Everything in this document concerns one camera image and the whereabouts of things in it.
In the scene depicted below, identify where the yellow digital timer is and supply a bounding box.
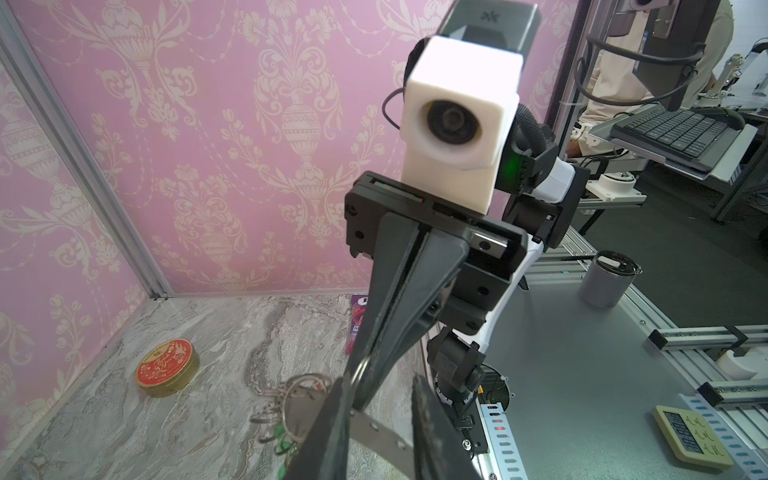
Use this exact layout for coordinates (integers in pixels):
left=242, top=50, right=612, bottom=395
left=652, top=405, right=734, bottom=470

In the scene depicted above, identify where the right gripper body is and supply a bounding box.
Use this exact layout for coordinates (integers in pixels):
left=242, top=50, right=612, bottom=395
left=344, top=172, right=528, bottom=333

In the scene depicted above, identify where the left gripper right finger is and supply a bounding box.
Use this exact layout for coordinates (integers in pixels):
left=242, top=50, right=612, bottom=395
left=411, top=376, right=479, bottom=480

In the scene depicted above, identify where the aluminium front rail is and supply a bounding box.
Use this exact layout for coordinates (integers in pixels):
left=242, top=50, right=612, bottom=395
left=473, top=403, right=528, bottom=480

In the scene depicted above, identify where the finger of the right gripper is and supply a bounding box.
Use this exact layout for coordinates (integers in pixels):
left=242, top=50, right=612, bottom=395
left=352, top=231, right=469, bottom=410
left=346, top=213, right=419, bottom=384

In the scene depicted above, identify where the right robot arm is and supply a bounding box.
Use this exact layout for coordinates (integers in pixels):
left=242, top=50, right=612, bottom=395
left=344, top=1, right=589, bottom=410

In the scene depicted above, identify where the black keyboard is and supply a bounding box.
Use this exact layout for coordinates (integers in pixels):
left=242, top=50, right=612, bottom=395
left=610, top=105, right=745, bottom=173

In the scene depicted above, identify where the red round tin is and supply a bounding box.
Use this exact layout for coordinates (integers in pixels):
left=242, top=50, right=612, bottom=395
left=135, top=339, right=200, bottom=398

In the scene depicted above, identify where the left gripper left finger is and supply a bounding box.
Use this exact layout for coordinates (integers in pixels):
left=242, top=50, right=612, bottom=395
left=284, top=376, right=354, bottom=479

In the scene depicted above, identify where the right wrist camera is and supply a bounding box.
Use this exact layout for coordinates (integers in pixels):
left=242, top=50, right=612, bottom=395
left=399, top=36, right=524, bottom=214

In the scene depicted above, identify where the grey cylindrical cup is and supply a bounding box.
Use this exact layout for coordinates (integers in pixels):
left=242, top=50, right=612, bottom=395
left=578, top=250, right=642, bottom=309

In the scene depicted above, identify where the purple candy bag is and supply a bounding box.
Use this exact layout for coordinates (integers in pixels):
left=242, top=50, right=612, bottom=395
left=345, top=295, right=368, bottom=356

